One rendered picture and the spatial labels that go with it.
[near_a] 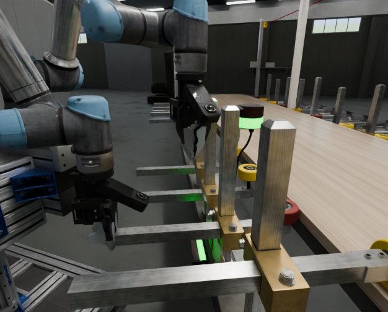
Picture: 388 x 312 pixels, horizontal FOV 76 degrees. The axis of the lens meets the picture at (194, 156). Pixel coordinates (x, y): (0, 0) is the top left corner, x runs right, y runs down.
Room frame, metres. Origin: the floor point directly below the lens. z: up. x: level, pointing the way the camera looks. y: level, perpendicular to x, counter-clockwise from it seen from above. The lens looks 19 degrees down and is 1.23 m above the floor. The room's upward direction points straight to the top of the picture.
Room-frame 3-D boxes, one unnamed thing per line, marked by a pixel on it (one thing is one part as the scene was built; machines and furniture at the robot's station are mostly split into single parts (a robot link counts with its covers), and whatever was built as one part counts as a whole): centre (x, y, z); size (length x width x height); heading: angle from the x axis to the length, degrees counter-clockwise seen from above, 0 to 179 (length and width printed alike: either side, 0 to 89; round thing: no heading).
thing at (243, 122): (0.58, -0.13, 1.11); 0.06 x 0.06 x 0.02
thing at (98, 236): (0.49, 0.22, 0.86); 0.06 x 0.03 x 0.09; 96
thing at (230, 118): (0.58, -0.08, 0.91); 0.04 x 0.04 x 0.48; 6
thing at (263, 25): (3.49, -0.87, 1.25); 0.09 x 0.08 x 1.10; 6
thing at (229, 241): (0.55, -0.09, 0.84); 0.14 x 0.06 x 0.05; 6
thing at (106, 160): (0.50, 0.21, 1.04); 0.08 x 0.08 x 0.05
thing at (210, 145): (0.82, -0.06, 0.90); 0.04 x 0.04 x 0.48; 6
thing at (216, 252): (0.60, -0.06, 0.75); 0.26 x 0.01 x 0.10; 6
